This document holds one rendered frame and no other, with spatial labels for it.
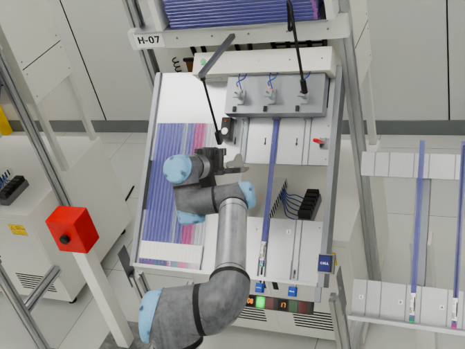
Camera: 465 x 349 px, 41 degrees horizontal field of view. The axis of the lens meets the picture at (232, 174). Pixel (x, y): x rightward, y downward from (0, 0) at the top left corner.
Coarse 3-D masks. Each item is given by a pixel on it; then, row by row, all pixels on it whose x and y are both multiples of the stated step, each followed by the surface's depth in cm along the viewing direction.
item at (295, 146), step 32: (160, 96) 226; (192, 96) 220; (224, 96) 215; (256, 128) 208; (288, 128) 203; (320, 128) 199; (224, 160) 210; (256, 160) 206; (288, 160) 201; (320, 160) 197
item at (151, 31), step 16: (160, 0) 204; (336, 0) 184; (160, 16) 204; (320, 16) 187; (144, 32) 209; (160, 32) 207; (176, 32) 205; (272, 192) 242; (272, 208) 234; (304, 208) 226; (128, 256) 222; (128, 272) 222; (352, 320) 226; (352, 336) 220
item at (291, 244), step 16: (208, 224) 208; (256, 224) 201; (272, 224) 199; (288, 224) 197; (304, 224) 195; (320, 224) 193; (208, 240) 207; (256, 240) 200; (272, 240) 198; (288, 240) 196; (304, 240) 194; (320, 240) 192; (208, 256) 206; (256, 256) 199; (272, 256) 197; (288, 256) 195; (304, 256) 193; (256, 272) 198; (272, 272) 196; (288, 272) 194; (304, 272) 192
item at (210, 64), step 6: (228, 36) 200; (234, 36) 201; (228, 42) 197; (222, 48) 193; (216, 54) 190; (210, 60) 187; (216, 60) 189; (204, 66) 184; (210, 66) 186; (204, 72) 182
